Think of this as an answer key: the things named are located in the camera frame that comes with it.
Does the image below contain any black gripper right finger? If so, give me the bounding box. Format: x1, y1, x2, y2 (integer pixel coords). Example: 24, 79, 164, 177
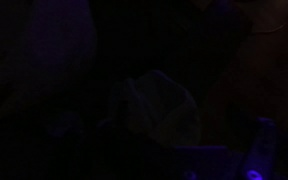
245, 116, 280, 180

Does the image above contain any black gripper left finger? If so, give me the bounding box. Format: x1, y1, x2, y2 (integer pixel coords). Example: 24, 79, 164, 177
175, 144, 233, 180

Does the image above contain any dark cloth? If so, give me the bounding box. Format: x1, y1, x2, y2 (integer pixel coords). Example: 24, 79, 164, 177
108, 69, 202, 148

